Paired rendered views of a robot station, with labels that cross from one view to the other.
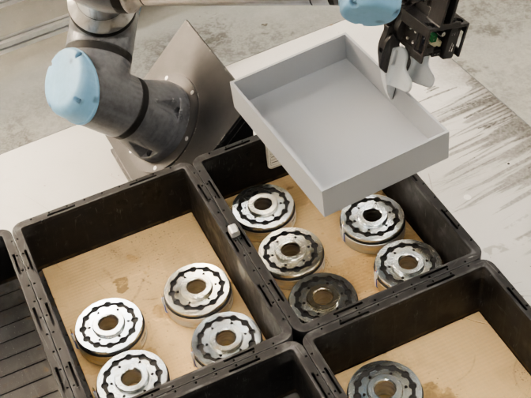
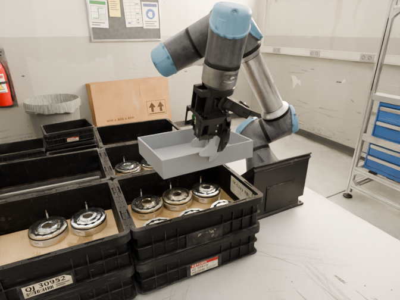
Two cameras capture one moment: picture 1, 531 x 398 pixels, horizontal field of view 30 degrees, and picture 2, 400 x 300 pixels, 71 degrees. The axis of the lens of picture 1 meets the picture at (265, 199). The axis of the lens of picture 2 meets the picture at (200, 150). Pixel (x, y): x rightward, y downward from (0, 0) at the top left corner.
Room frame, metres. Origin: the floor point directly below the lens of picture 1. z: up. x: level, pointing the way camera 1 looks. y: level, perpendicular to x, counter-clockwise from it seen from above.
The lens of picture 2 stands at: (1.02, -0.86, 1.38)
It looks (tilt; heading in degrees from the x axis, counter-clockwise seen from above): 23 degrees down; 85
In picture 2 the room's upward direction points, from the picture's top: straight up
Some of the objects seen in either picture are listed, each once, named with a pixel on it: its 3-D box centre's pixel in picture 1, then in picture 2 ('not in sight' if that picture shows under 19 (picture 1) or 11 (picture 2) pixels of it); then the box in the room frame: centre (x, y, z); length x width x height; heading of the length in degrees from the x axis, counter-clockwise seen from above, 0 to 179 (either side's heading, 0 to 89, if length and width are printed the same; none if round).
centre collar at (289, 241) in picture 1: (290, 249); (177, 194); (1.02, -0.03, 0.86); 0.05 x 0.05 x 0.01
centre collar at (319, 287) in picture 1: (322, 297); (146, 202); (0.92, -0.07, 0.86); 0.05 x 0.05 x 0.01
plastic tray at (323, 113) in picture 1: (335, 118); (193, 146); (1.07, -0.11, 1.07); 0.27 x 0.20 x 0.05; 23
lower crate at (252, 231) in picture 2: not in sight; (186, 230); (1.04, -0.09, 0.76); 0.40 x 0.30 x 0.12; 20
